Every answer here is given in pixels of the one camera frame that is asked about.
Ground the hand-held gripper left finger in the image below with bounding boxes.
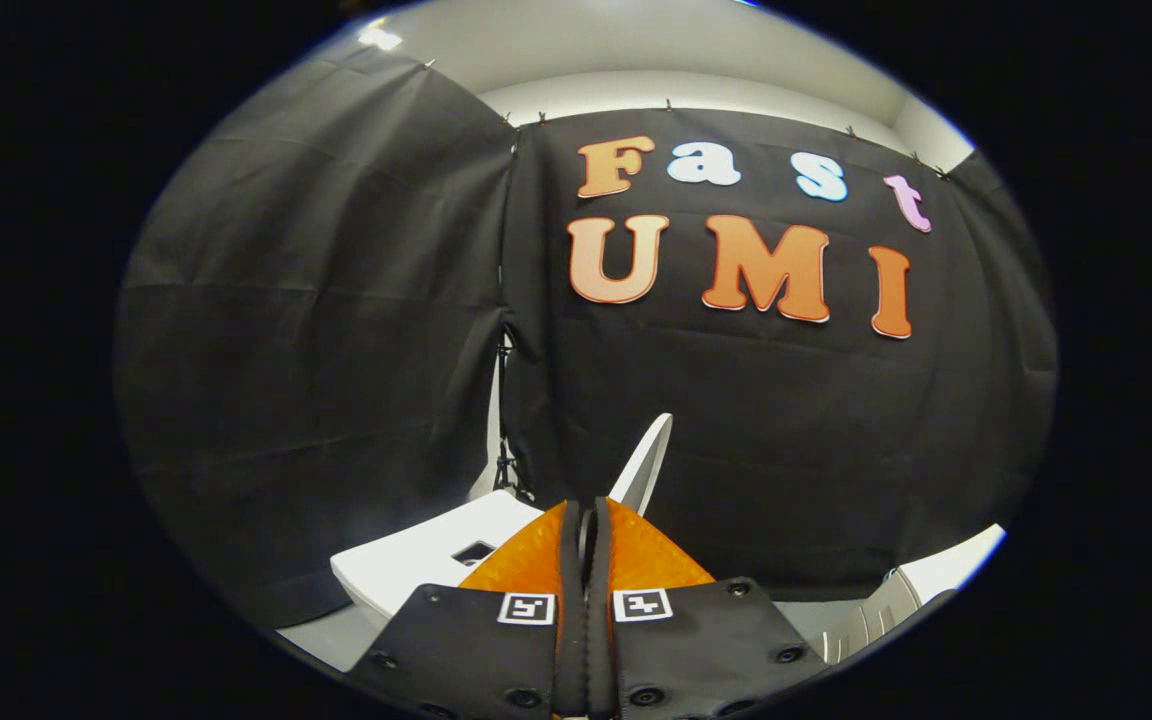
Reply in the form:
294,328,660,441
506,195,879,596
349,498,589,719

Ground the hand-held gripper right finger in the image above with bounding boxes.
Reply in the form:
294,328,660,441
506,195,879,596
586,495,829,719

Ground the white toilet lid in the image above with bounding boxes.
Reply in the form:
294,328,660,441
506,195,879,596
608,412,675,518

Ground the white toilet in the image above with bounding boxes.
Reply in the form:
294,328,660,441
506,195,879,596
329,488,547,633

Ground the white drawer cabinet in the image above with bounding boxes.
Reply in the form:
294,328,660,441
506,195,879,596
821,523,1007,666

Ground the black backdrop cloth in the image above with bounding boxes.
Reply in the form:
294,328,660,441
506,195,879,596
114,45,1059,631

